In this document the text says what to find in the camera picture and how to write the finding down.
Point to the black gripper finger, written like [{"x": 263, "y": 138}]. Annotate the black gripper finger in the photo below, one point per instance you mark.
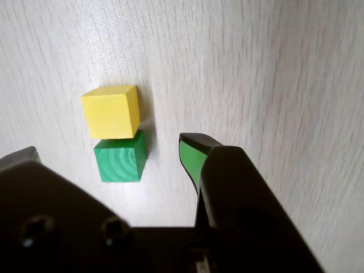
[
  {"x": 57, "y": 227},
  {"x": 241, "y": 199}
]

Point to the yellow wooden cube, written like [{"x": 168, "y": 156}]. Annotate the yellow wooden cube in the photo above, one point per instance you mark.
[{"x": 111, "y": 113}]

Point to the green wooden cube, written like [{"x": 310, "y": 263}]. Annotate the green wooden cube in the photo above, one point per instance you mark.
[{"x": 120, "y": 162}]

